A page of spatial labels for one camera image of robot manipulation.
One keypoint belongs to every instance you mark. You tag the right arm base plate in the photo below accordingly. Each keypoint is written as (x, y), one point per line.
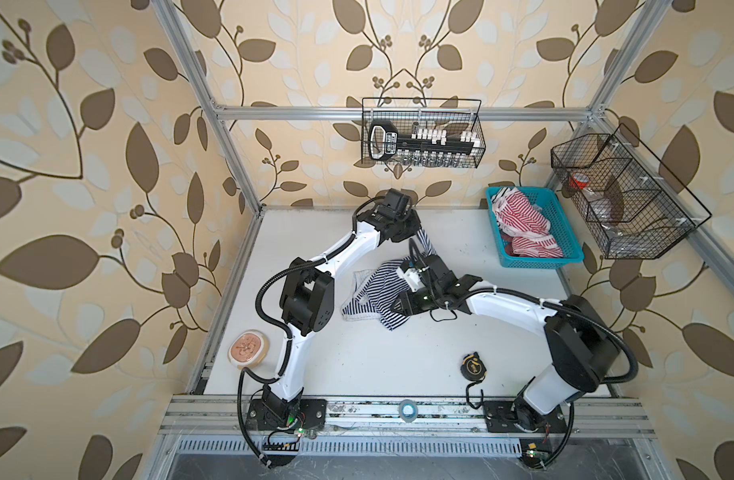
(503, 416)

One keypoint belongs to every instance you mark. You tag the black white tool rack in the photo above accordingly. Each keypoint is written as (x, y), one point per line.
(384, 141)

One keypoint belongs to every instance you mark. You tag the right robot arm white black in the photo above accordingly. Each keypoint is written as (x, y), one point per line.
(584, 352)

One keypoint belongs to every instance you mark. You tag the black wire basket wall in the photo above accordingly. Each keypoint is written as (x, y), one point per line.
(453, 115)
(653, 208)

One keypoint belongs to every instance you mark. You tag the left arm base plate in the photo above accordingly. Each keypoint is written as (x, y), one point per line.
(270, 414)

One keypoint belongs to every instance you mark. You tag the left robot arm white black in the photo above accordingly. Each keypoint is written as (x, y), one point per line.
(300, 300)

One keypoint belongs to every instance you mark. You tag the red white striped tank top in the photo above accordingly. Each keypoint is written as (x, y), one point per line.
(523, 228)

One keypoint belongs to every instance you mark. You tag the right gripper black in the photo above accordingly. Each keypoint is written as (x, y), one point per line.
(408, 305)

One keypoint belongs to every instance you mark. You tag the teal plastic basket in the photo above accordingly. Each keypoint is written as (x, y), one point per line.
(551, 208)

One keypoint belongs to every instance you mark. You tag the aluminium front rail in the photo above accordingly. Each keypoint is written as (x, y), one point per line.
(434, 416)

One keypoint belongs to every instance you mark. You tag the black wire basket back wall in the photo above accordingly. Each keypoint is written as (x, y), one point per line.
(453, 115)

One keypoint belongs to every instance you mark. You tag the red cap plastic bottle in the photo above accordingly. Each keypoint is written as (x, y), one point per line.
(593, 204)

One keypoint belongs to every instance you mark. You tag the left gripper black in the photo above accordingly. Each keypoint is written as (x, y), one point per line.
(416, 223)

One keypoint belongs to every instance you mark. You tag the black wire basket right wall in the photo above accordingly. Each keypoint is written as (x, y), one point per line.
(653, 208)

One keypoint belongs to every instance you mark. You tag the blue white striped tank top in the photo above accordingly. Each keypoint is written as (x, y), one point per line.
(374, 292)

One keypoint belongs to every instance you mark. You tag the small tape roll on rail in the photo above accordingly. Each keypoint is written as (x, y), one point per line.
(408, 410)

